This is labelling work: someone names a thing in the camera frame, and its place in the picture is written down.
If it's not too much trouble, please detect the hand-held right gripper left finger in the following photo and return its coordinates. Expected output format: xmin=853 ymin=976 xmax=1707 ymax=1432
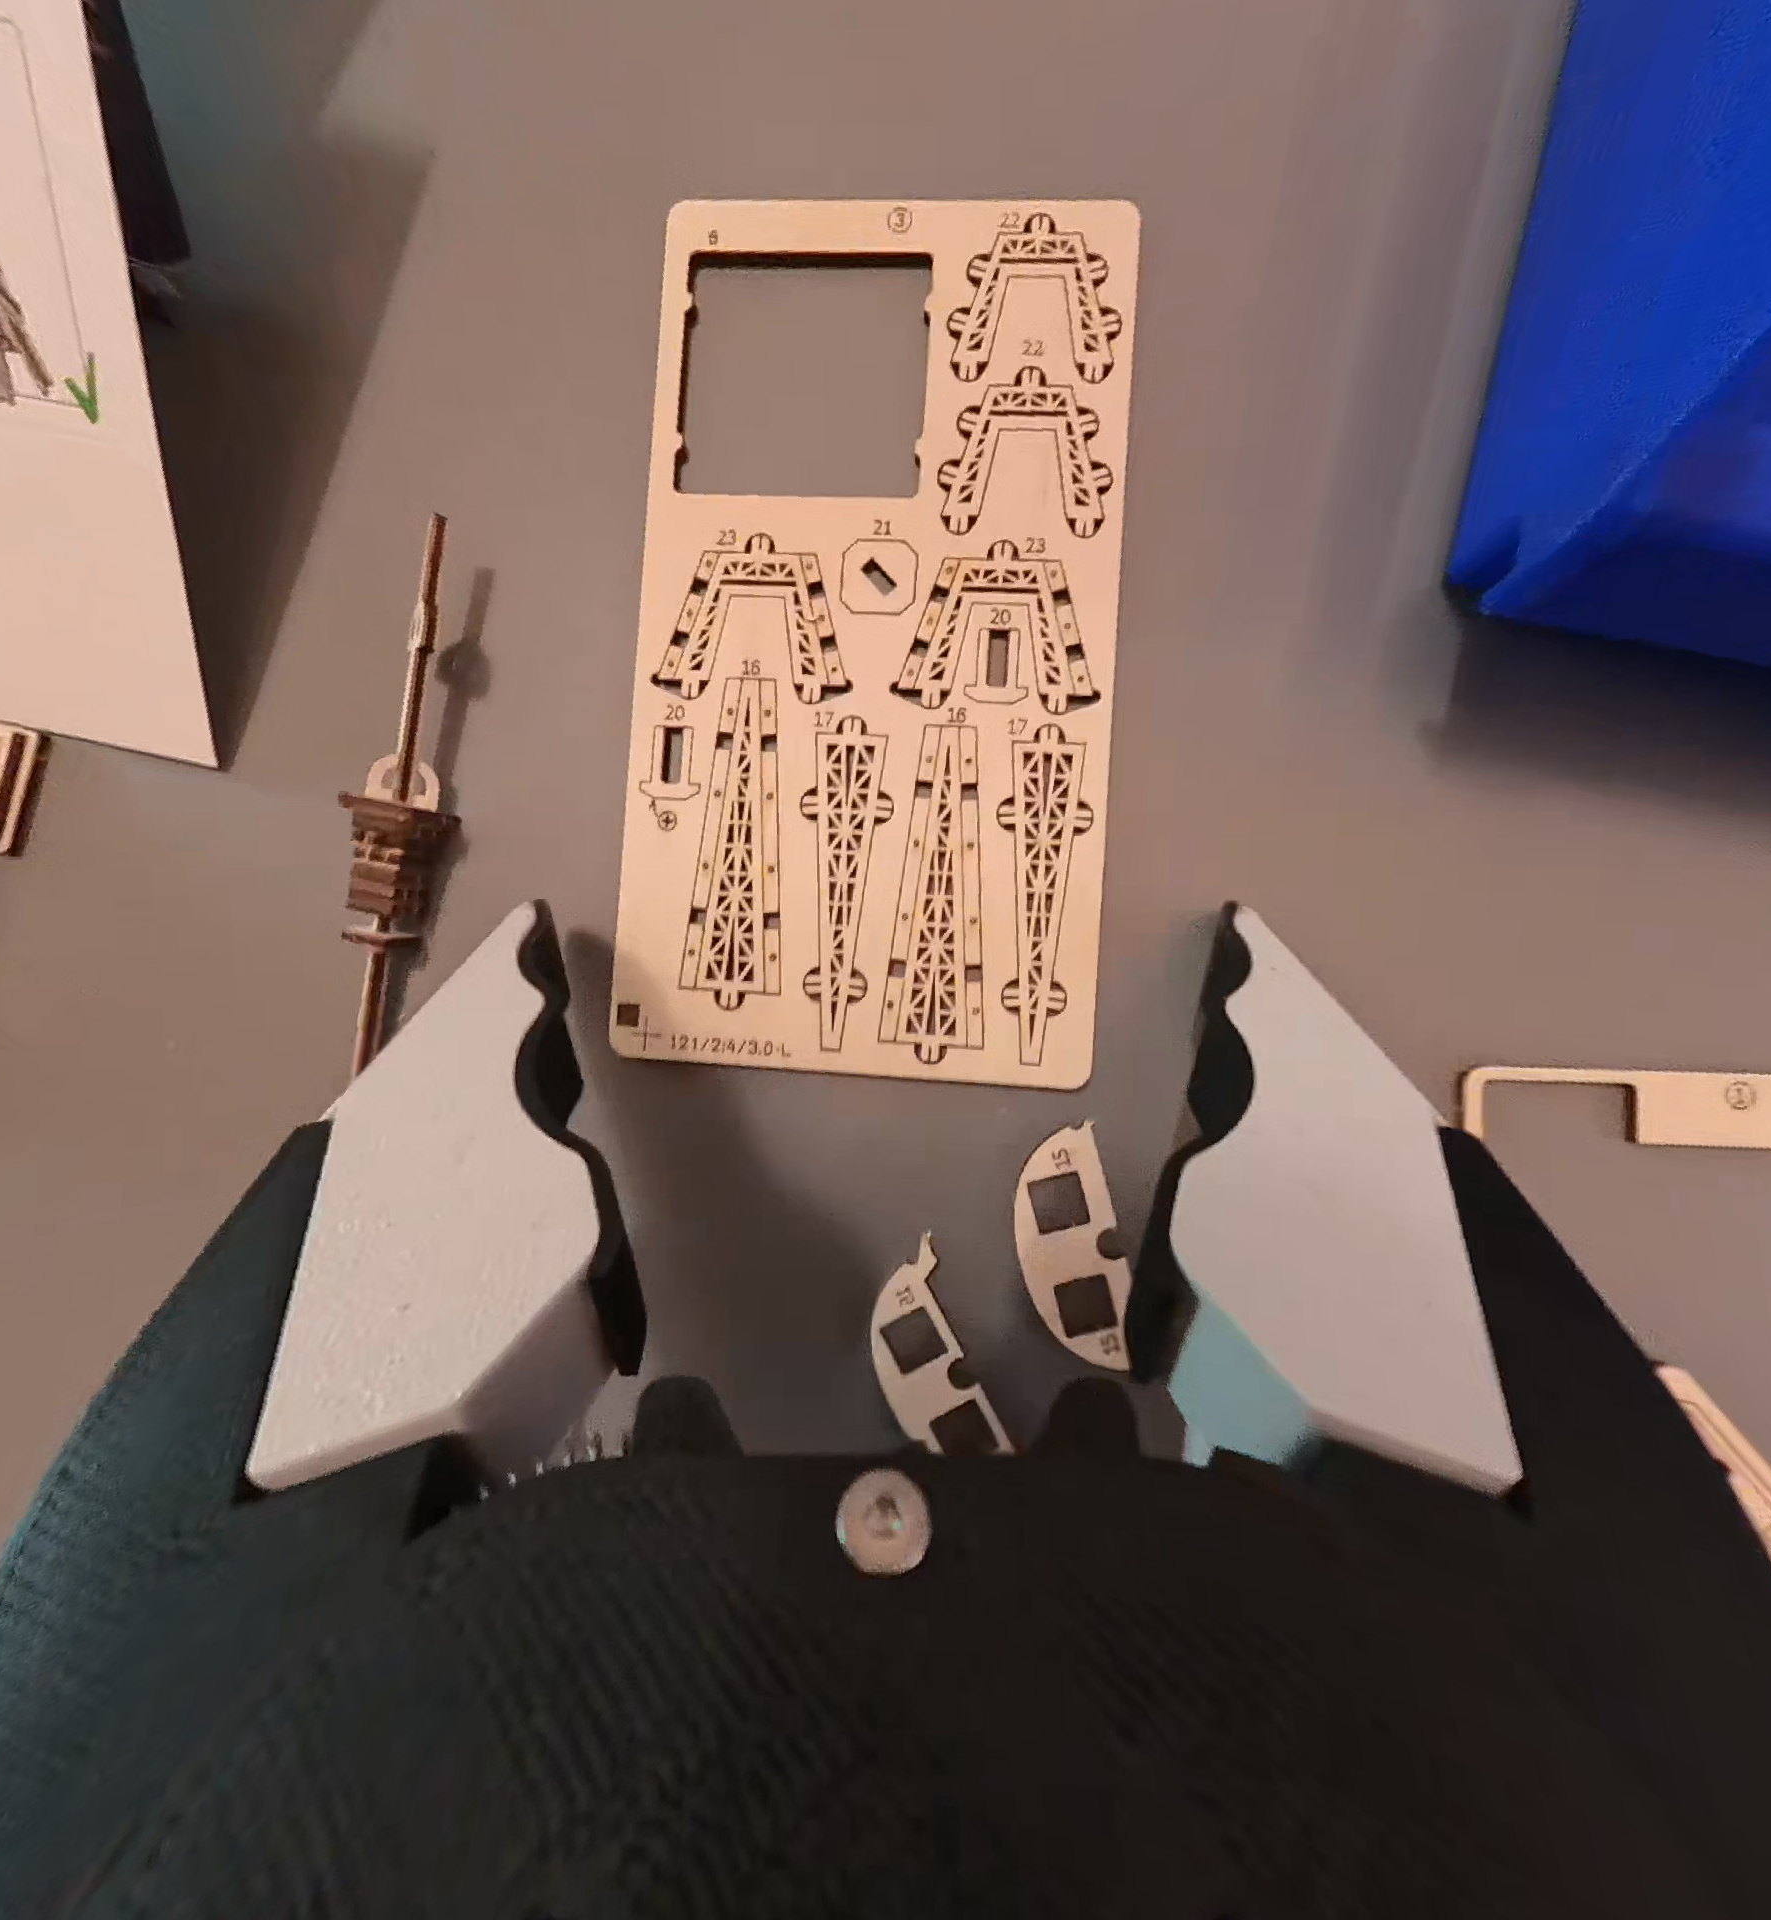
xmin=244 ymin=899 xmax=651 ymax=1493

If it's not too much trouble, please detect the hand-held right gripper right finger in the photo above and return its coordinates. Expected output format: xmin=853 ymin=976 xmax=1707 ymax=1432
xmin=1123 ymin=899 xmax=1526 ymax=1502

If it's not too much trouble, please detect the wooden tower spire model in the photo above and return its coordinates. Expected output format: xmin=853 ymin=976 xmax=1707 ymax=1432
xmin=337 ymin=511 xmax=465 ymax=1085

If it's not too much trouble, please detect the punched-out wooden parts sheet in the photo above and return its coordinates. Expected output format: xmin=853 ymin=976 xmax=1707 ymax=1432
xmin=1457 ymin=1062 xmax=1771 ymax=1155

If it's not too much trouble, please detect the small curved wooden piece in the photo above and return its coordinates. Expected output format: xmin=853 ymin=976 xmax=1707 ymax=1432
xmin=871 ymin=1230 xmax=1017 ymax=1456
xmin=1013 ymin=1119 xmax=1137 ymax=1375

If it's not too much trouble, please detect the folded instruction leaflet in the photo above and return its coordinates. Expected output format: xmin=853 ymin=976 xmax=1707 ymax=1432
xmin=0 ymin=0 xmax=221 ymax=771

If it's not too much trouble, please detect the tagged blue plastic bin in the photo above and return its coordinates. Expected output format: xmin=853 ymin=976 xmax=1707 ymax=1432
xmin=1443 ymin=0 xmax=1771 ymax=687

